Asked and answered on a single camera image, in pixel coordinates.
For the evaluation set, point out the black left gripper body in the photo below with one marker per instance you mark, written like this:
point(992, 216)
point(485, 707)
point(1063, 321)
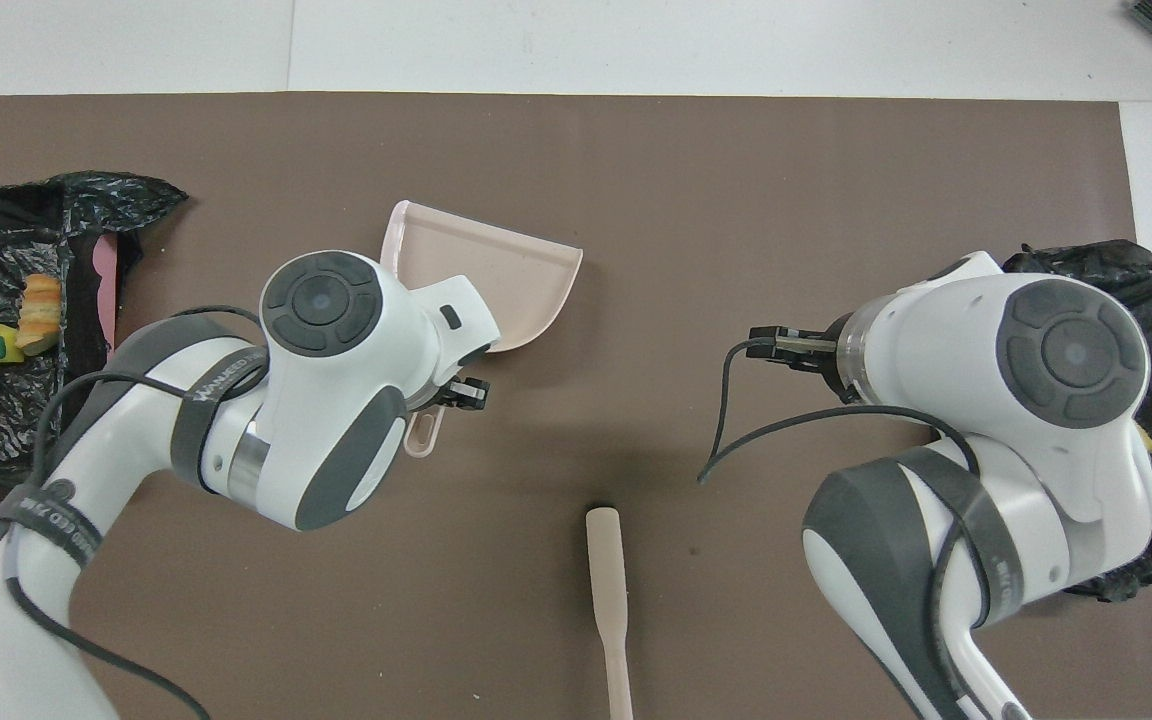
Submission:
point(466, 393)

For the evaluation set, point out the beige plastic dustpan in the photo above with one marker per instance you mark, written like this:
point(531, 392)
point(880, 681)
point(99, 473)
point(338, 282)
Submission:
point(506, 270)

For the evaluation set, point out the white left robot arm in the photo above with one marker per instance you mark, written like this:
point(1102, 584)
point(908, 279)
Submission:
point(326, 400)

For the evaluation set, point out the pink plastic bin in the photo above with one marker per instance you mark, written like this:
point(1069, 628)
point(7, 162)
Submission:
point(107, 280)

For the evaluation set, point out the pale crusty bread piece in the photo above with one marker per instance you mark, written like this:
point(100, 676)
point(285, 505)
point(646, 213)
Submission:
point(40, 310)

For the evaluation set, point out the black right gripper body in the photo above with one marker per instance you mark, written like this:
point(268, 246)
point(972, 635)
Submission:
point(801, 347)

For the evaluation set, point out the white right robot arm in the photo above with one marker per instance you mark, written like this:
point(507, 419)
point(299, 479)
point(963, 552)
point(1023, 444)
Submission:
point(1036, 400)

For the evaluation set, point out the brown table mat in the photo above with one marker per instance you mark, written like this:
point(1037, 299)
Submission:
point(736, 200)

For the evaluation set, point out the beige brush with black bristles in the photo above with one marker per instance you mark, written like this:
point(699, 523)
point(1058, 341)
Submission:
point(606, 570)

